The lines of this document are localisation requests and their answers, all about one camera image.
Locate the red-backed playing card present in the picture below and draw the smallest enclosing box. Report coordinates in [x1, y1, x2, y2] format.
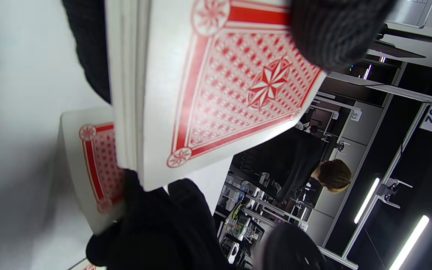
[60, 107, 126, 235]
[68, 258, 106, 270]

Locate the person's right hand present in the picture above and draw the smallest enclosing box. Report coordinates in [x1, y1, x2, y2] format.
[86, 169, 239, 270]

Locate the ceiling light strip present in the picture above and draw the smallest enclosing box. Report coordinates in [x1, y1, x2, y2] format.
[354, 178, 380, 224]
[388, 215, 430, 270]

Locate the person's left hand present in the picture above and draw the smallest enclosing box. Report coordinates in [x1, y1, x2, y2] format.
[61, 0, 396, 104]

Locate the deck of red playing cards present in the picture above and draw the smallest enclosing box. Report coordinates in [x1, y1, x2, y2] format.
[105, 0, 328, 192]

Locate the black mesh office chair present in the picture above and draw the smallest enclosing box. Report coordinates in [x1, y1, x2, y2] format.
[230, 148, 276, 199]

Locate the aluminium frame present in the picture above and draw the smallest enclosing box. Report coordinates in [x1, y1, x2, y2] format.
[325, 70, 432, 263]

